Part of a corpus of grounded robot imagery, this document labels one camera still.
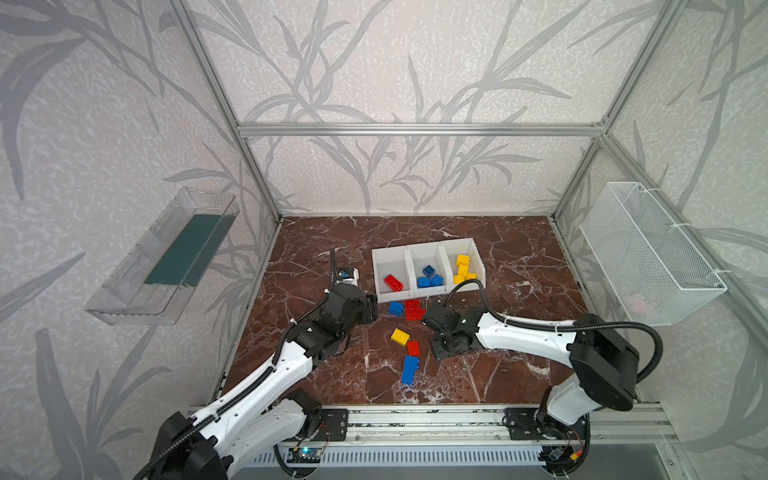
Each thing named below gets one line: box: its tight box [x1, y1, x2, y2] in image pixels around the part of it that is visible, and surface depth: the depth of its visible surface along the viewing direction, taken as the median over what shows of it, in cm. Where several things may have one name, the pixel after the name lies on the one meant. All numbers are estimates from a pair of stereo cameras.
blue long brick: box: [402, 355, 420, 386], surface depth 84 cm
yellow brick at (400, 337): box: [391, 328, 411, 347], surface depth 89 cm
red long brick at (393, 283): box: [383, 274, 405, 292], surface depth 101 cm
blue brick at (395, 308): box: [388, 301, 404, 317], surface depth 95 cm
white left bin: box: [371, 245, 416, 304], surface depth 101 cm
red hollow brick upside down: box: [405, 299, 421, 310], surface depth 96 cm
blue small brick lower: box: [417, 277, 431, 289], surface depth 101 cm
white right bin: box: [440, 238, 486, 293], surface depth 104 cm
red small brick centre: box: [407, 340, 420, 357], surface depth 87 cm
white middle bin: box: [407, 242, 453, 298], surface depth 102 cm
